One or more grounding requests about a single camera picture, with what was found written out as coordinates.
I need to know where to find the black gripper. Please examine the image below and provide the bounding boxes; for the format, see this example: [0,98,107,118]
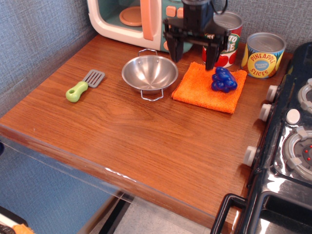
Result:
[163,0,228,71]

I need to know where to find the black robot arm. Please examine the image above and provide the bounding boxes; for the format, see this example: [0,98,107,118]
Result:
[163,0,231,71]

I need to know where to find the black toy stove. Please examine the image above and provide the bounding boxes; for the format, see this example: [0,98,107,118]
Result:
[211,42,312,234]

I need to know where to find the small steel bowl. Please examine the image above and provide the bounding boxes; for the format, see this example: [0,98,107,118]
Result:
[121,48,178,102]

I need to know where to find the tomato sauce can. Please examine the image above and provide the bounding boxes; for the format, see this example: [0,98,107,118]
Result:
[202,11,243,68]

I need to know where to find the orange towel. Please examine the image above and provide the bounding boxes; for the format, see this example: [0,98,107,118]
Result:
[172,62,247,114]

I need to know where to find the green handled grey spatula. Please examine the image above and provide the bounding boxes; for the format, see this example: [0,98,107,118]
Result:
[65,69,105,103]

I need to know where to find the toy microwave oven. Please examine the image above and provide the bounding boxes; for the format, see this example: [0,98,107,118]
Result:
[87,0,183,52]

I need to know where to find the pineapple slices can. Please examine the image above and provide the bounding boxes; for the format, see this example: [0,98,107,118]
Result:
[241,32,286,78]

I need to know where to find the blue toy grapes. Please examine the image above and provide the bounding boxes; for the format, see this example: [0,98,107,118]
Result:
[211,67,237,93]

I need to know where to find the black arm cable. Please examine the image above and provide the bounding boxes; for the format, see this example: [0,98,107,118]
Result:
[211,0,229,16]

